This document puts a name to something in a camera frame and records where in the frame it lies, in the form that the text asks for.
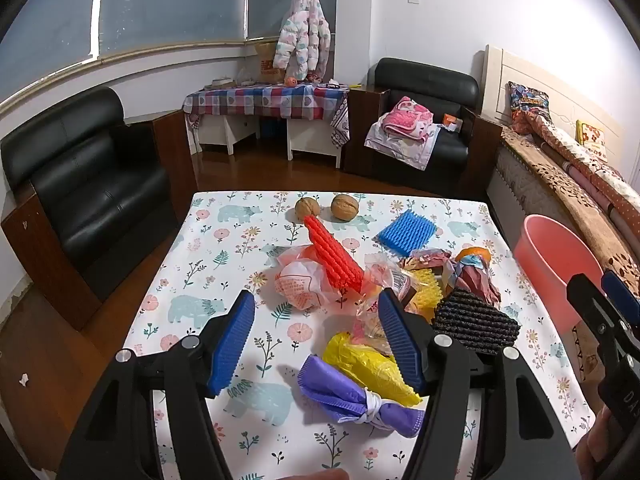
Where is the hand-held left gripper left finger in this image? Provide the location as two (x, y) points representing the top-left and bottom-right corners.
(57, 289), (256, 480)

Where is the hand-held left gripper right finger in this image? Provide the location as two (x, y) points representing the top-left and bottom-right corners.
(377, 290), (583, 480)

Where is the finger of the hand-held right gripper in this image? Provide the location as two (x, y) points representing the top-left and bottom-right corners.
(566, 274), (628, 356)
(601, 270), (640, 321)

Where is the yellow plastic bag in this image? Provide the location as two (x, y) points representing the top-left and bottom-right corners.
(322, 331), (423, 407)

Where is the pink plastic basin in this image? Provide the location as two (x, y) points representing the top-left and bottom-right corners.
(514, 214), (606, 336)

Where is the clear printed plastic wrapper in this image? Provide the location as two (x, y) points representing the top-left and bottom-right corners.
(340, 254), (417, 321)

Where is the purple plastic bag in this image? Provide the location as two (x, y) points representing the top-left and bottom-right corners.
(298, 354), (426, 436)

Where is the dark grey ribbed mat piece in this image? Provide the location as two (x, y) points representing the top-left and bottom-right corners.
(432, 287), (522, 356)

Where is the orange and white plastic bag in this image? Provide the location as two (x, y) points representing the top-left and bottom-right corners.
(272, 244), (346, 311)

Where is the brown paper wrapper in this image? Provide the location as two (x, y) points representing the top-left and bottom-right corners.
(450, 256), (502, 306)

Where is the red ribbed foam piece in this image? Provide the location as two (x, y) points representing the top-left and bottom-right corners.
(303, 215), (366, 291)

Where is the orange round peel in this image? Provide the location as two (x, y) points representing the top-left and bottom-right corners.
(457, 246), (491, 266)

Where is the person's right hand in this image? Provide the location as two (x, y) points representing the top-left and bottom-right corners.
(575, 405), (640, 480)

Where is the person's left hand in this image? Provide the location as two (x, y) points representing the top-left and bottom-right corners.
(277, 469), (351, 480)

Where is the yellow nubbed mat piece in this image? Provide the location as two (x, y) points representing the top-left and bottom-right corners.
(405, 266), (447, 322)

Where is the floral bear print tablecloth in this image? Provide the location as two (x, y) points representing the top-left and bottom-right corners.
(122, 191), (601, 480)

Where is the brown patterned blanket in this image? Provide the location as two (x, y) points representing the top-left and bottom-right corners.
(500, 127), (640, 301)

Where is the blue ribbed foam piece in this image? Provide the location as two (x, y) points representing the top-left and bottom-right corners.
(376, 210), (437, 256)

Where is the walnut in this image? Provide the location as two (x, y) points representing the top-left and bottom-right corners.
(331, 194), (360, 221)
(294, 197), (320, 221)

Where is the red flowered quilt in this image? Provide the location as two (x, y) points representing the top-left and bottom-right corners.
(515, 110), (640, 241)

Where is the yellow flowered pillow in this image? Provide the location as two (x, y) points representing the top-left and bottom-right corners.
(575, 120), (610, 161)

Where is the white printed cloth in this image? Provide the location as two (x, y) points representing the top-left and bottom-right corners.
(364, 122), (443, 171)

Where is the black leather armchair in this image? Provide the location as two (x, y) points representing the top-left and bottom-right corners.
(0, 86), (198, 331)
(345, 57), (503, 196)

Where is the colourful printed pillow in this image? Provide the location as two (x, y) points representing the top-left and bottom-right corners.
(507, 81), (551, 126)

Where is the white desk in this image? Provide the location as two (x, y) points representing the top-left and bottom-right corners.
(187, 115), (343, 168)

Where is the pink folded blanket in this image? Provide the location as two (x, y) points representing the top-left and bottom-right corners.
(382, 96), (436, 142)

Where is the plaid tablecloth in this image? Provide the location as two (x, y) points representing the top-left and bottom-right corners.
(181, 82), (351, 148)

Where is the cream wooden bed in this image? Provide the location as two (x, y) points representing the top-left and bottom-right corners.
(481, 44), (640, 261)

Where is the brown paper bag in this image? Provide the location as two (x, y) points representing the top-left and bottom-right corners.
(254, 42), (286, 83)

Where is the white puffy printed jacket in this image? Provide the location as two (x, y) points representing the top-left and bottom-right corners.
(272, 0), (332, 80)

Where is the window with cream frame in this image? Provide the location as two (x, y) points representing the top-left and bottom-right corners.
(0, 0), (341, 111)

